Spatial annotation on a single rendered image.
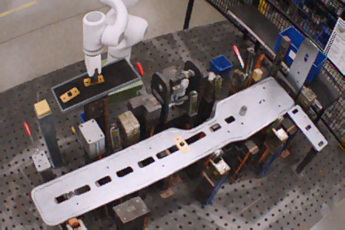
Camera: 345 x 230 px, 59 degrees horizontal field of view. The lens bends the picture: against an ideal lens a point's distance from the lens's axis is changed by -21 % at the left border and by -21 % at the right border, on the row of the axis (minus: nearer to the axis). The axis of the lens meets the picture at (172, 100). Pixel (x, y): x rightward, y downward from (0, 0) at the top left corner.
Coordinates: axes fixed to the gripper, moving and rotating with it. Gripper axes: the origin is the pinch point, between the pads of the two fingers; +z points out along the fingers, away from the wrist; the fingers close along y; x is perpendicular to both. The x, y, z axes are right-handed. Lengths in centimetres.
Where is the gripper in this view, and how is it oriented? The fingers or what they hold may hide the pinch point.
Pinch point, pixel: (93, 76)
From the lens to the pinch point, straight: 148.5
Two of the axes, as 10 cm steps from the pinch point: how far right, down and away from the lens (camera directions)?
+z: -1.3, 6.2, 7.7
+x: 9.1, -2.3, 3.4
